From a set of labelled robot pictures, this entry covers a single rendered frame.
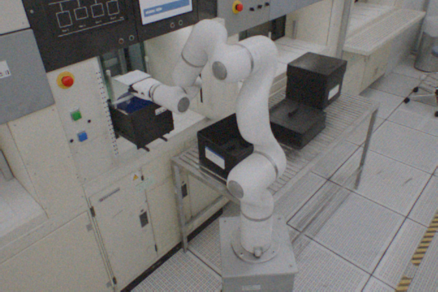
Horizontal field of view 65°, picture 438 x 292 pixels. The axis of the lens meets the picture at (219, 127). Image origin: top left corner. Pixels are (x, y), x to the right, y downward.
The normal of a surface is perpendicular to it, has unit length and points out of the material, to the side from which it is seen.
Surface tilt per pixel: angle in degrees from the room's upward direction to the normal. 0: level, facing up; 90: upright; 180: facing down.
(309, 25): 90
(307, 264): 0
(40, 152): 90
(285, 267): 0
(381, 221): 0
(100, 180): 90
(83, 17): 90
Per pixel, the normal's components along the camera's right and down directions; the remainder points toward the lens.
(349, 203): -0.03, -0.84
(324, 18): -0.68, 0.41
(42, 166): 0.74, 0.35
